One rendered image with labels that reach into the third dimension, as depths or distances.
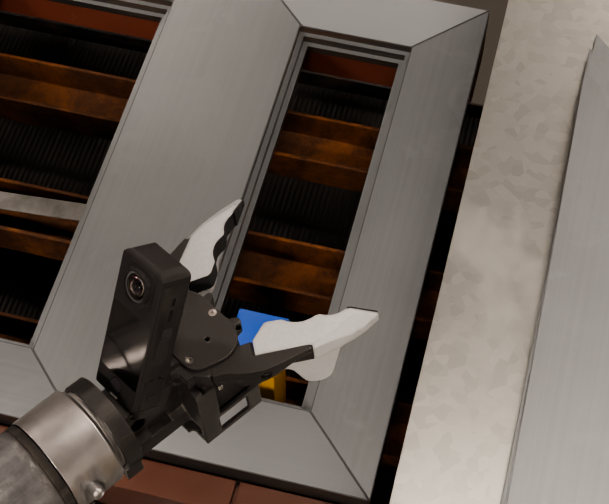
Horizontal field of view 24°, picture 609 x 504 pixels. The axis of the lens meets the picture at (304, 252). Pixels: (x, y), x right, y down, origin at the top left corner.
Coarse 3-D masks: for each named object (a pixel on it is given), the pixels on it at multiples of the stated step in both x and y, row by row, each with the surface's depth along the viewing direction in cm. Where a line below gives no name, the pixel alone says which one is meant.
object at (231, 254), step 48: (48, 0) 204; (96, 0) 203; (144, 0) 201; (336, 48) 198; (384, 48) 197; (288, 96) 194; (384, 144) 188; (240, 240) 182; (336, 288) 178; (240, 480) 165
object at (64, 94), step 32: (0, 64) 213; (32, 64) 211; (0, 96) 207; (32, 96) 212; (64, 96) 212; (96, 96) 212; (128, 96) 211; (64, 128) 209; (96, 128) 207; (288, 128) 208; (320, 128) 206; (352, 128) 204; (288, 160) 202; (320, 160) 201; (352, 160) 206; (448, 192) 199
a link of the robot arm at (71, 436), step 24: (48, 408) 98; (72, 408) 97; (24, 432) 101; (48, 432) 96; (72, 432) 96; (96, 432) 97; (48, 456) 95; (72, 456) 96; (96, 456) 96; (120, 456) 98; (72, 480) 96; (96, 480) 98
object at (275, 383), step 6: (282, 372) 176; (270, 378) 170; (276, 378) 172; (282, 378) 177; (264, 384) 171; (270, 384) 171; (276, 384) 173; (282, 384) 178; (264, 390) 173; (270, 390) 172; (276, 390) 174; (282, 390) 179; (264, 396) 174; (270, 396) 174; (276, 396) 175; (282, 396) 181
